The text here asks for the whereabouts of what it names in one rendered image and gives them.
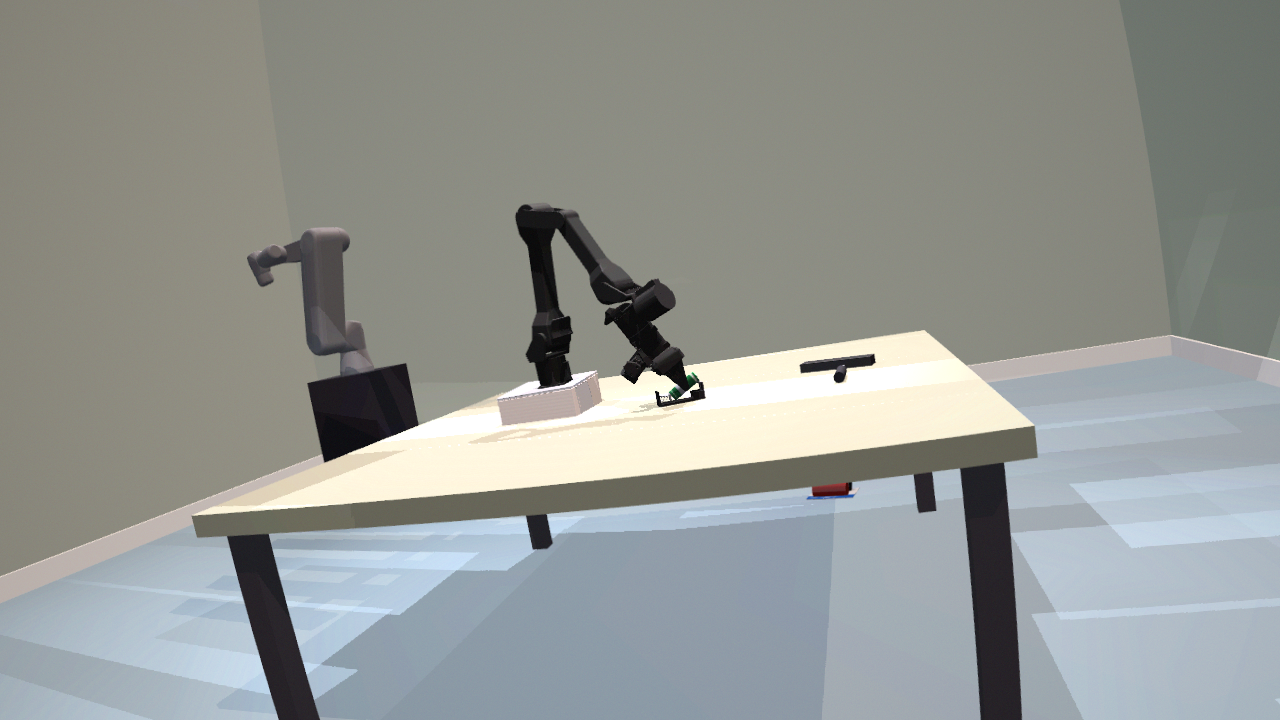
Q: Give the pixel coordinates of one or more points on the green and white striped battery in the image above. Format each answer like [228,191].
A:
[676,392]

